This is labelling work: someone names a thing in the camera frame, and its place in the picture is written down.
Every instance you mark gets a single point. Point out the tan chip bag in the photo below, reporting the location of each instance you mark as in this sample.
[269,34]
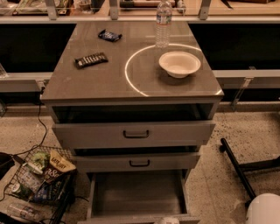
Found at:
[60,163]

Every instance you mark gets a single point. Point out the grey drawer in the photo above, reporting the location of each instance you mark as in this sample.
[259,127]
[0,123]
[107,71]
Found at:
[138,197]
[137,162]
[133,134]

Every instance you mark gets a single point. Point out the clear plastic water bottle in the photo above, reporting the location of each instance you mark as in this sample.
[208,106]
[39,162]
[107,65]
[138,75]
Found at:
[163,23]

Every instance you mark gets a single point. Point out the dark blue snack packet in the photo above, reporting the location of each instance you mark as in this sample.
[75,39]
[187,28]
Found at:
[109,36]

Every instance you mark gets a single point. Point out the green snack bag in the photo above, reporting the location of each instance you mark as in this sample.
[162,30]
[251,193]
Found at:
[41,159]

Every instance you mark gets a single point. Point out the white paper bowl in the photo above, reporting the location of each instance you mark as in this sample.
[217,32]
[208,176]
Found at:
[179,64]

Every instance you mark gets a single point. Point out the plastic bottle on floor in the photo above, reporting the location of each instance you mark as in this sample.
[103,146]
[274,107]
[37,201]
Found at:
[23,211]

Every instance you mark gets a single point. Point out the grey drawer cabinet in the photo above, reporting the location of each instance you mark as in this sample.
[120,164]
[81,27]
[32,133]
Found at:
[130,88]

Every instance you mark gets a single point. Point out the black chocolate bar wrapper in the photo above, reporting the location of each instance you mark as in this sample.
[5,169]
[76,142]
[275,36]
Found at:
[91,60]

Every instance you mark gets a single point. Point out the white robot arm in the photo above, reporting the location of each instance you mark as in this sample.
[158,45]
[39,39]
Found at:
[263,209]

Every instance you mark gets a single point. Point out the black chair base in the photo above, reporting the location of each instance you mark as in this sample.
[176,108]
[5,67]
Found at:
[240,169]

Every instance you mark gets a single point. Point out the green can in basket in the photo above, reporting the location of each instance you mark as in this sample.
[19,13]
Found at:
[21,191]

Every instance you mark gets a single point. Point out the black wire basket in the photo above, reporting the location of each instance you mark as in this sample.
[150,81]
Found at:
[49,187]

